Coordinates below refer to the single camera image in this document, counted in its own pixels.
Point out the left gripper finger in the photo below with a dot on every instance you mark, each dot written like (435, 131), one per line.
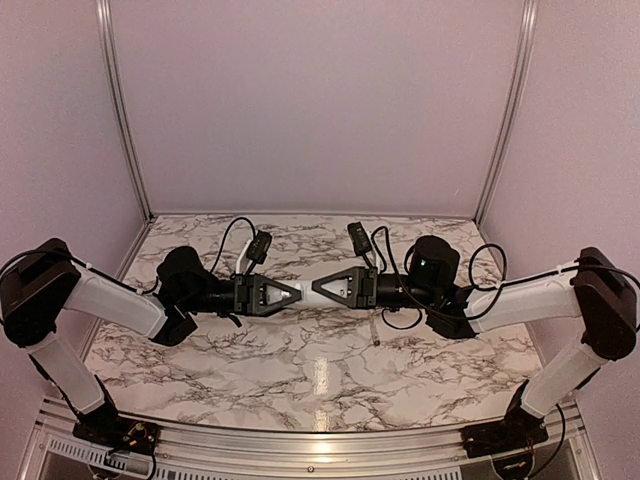
(270, 301)
(267, 277)

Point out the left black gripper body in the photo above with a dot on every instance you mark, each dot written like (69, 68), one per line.
(239, 303)

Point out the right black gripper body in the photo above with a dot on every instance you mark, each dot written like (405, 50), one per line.
(378, 297)

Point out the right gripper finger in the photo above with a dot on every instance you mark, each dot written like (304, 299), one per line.
(347, 297)
(351, 275)

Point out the white remote control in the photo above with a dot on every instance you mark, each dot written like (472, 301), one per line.
(310, 299)

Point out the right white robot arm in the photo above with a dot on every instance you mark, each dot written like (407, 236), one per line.
(589, 288)

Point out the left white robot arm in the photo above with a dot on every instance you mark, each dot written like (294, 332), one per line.
(38, 285)

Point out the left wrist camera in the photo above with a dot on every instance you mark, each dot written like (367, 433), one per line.
(253, 253)

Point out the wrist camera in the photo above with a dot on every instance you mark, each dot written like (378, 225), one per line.
(253, 253)
(365, 248)

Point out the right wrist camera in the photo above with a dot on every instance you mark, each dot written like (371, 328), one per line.
(365, 248)

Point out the front aluminium rail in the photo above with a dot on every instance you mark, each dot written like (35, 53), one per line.
(186, 451)

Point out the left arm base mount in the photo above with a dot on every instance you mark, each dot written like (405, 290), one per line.
(108, 428)

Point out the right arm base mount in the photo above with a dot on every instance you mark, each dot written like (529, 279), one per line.
(517, 429)

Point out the left aluminium frame post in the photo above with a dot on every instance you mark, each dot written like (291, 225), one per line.
(116, 91)

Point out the aluminium frame post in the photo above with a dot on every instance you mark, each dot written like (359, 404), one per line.
(116, 91)
(515, 92)

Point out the right aluminium frame post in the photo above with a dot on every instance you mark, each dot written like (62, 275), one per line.
(515, 92)

